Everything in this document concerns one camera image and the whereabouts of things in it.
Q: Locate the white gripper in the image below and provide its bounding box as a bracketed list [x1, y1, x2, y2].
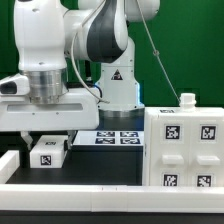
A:
[0, 91, 99, 150]

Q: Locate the white block with marker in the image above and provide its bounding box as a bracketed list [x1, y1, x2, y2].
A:
[30, 135, 68, 168]

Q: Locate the white cabinet box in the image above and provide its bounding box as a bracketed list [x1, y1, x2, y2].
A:
[142, 107, 224, 187]

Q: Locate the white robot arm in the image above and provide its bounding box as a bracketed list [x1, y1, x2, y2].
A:
[0, 0, 160, 143]

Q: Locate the white threaded peg on cabinet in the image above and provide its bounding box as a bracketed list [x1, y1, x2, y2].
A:
[180, 93, 196, 111]

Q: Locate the white left fence piece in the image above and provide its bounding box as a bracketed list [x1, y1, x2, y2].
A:
[0, 150, 20, 184]

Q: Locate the white marker base plate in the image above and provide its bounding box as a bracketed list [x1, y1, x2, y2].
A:
[73, 131, 144, 146]

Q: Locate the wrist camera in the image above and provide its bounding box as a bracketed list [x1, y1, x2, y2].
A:
[0, 74, 30, 96]

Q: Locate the white front fence rail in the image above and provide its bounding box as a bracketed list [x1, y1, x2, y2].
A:
[0, 184, 224, 214]

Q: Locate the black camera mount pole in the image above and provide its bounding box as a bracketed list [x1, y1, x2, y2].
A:
[84, 60, 93, 84]

